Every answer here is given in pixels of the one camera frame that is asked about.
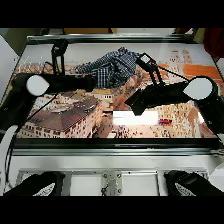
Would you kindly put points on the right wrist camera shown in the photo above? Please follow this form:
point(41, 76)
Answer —
point(146, 60)

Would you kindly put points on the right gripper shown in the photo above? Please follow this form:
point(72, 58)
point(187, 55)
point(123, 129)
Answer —
point(150, 96)

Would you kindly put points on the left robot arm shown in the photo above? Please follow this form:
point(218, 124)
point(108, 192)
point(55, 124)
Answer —
point(20, 100)

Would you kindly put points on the blue checked shirt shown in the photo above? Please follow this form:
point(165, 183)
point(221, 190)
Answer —
point(110, 68)

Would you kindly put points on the silver frame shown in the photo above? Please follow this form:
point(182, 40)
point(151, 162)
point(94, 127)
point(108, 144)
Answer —
point(113, 151)

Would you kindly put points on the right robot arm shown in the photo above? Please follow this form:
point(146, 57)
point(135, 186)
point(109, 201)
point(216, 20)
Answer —
point(213, 106)

